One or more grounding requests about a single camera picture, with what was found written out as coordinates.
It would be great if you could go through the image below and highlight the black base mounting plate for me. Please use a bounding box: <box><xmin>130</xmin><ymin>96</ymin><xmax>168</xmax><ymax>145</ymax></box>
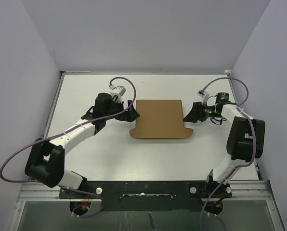
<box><xmin>59</xmin><ymin>180</ymin><xmax>232</xmax><ymax>212</ymax></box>

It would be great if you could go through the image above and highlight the aluminium table frame rail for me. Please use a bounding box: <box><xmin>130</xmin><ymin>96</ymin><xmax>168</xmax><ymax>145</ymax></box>
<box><xmin>8</xmin><ymin>69</ymin><xmax>285</xmax><ymax>231</ymax></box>

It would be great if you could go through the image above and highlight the brown cardboard box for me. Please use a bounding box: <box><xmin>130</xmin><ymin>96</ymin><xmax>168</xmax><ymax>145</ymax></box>
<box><xmin>130</xmin><ymin>100</ymin><xmax>194</xmax><ymax>140</ymax></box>

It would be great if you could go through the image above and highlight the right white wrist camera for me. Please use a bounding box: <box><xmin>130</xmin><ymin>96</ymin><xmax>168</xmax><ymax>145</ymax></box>
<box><xmin>197</xmin><ymin>90</ymin><xmax>210</xmax><ymax>105</ymax></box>

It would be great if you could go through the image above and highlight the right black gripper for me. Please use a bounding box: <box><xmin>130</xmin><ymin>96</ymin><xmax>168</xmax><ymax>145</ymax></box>
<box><xmin>183</xmin><ymin>102</ymin><xmax>219</xmax><ymax>123</ymax></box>

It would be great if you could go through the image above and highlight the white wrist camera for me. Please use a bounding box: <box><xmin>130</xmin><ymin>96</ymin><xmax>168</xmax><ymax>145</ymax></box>
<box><xmin>197</xmin><ymin>90</ymin><xmax>210</xmax><ymax>105</ymax></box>
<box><xmin>109</xmin><ymin>84</ymin><xmax>126</xmax><ymax>103</ymax></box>

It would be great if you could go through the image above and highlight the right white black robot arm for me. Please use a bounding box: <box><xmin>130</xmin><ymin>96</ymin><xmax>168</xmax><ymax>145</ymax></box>
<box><xmin>183</xmin><ymin>90</ymin><xmax>265</xmax><ymax>197</ymax></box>

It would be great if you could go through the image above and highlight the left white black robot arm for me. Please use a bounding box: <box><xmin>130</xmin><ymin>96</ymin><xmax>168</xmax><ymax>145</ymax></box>
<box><xmin>24</xmin><ymin>93</ymin><xmax>140</xmax><ymax>198</ymax></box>

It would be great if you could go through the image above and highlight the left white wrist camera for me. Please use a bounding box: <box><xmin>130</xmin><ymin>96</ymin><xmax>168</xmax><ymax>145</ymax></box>
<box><xmin>109</xmin><ymin>84</ymin><xmax>126</xmax><ymax>103</ymax></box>

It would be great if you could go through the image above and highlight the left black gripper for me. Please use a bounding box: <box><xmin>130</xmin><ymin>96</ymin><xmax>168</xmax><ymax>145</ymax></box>
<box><xmin>104</xmin><ymin>97</ymin><xmax>139</xmax><ymax>122</ymax></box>

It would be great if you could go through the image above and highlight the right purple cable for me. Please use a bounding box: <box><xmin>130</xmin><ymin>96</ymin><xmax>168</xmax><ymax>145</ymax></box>
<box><xmin>199</xmin><ymin>77</ymin><xmax>258</xmax><ymax>231</ymax></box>

